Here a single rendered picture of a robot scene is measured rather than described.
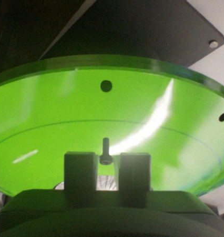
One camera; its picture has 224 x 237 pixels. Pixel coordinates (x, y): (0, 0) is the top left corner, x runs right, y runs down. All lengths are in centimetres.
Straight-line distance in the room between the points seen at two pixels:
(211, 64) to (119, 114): 24
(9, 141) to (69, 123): 6
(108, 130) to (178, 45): 19
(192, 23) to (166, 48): 4
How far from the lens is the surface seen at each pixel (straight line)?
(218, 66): 44
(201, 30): 37
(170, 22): 36
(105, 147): 18
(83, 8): 39
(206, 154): 28
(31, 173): 29
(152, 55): 37
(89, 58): 21
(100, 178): 28
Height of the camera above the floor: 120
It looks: 34 degrees down
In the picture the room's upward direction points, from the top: 180 degrees clockwise
